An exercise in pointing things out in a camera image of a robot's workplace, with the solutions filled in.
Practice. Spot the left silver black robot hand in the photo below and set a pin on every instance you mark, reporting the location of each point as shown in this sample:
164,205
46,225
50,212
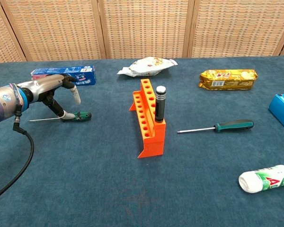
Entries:
42,87

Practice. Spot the small green black screwdriver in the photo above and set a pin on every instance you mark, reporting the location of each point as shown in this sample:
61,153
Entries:
84,116

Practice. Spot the gold biscuit packet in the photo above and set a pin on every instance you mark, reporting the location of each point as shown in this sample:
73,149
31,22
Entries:
227,79

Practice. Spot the orange screwdriver rack with holes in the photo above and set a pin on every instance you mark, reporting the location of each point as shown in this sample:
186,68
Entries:
153,144

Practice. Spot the black metal precision screwdriver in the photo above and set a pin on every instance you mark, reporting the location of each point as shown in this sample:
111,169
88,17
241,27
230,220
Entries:
160,106

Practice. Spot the blue sandwich cookie box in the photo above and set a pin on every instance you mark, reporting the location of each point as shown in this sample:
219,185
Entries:
85,73

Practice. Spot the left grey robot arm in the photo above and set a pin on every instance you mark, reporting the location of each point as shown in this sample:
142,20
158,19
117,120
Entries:
0,106

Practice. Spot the white snack bag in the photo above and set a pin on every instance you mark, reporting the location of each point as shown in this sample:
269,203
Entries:
146,67

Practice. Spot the white bottle with green label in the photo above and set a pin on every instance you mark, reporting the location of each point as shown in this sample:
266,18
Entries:
253,180

